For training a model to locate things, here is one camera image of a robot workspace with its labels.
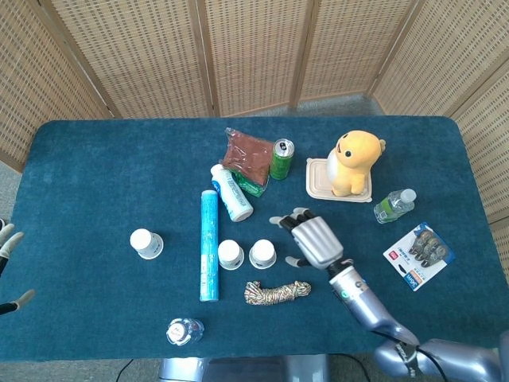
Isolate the white printed paper cup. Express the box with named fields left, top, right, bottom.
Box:
left=129, top=228, right=165, bottom=260
left=217, top=240, right=245, bottom=271
left=249, top=239, right=278, bottom=269

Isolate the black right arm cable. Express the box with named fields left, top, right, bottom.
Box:
left=413, top=345, right=449, bottom=382

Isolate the clear white-cap water bottle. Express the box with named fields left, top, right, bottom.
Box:
left=165, top=317, right=205, bottom=347

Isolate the blue table cloth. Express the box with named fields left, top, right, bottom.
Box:
left=0, top=115, right=509, bottom=362

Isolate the light blue wrap roll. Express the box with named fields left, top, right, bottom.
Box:
left=199, top=189, right=221, bottom=302

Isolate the beige lidded lunch box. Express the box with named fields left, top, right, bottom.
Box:
left=305, top=157, right=374, bottom=203

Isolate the brown snack clear package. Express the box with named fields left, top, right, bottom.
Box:
left=220, top=127, right=275, bottom=188

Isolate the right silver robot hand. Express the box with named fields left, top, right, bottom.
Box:
left=269, top=207, right=345, bottom=271

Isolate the white blue-print plastic bottle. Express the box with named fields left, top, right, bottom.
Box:
left=210, top=163, right=255, bottom=223

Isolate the green snack package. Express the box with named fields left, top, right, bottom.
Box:
left=230, top=169, right=268, bottom=199

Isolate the woven bamboo folding screen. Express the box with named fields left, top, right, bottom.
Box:
left=0, top=0, right=509, bottom=283

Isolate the green drink can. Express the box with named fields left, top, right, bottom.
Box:
left=269, top=138, right=296, bottom=181

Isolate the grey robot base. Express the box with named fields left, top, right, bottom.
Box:
left=158, top=355, right=331, bottom=382

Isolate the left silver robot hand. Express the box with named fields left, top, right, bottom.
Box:
left=0, top=222, right=37, bottom=316

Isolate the green-label water bottle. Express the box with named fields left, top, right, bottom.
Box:
left=373, top=188, right=418, bottom=224

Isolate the multicolour rope bundle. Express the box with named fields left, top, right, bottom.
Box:
left=243, top=279, right=313, bottom=306

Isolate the yellow plush toy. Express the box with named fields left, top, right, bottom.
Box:
left=326, top=130, right=387, bottom=197

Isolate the black floor cable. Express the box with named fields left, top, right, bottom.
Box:
left=118, top=357, right=136, bottom=382

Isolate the carded binder clips pack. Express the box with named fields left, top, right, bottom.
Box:
left=383, top=221, right=457, bottom=292

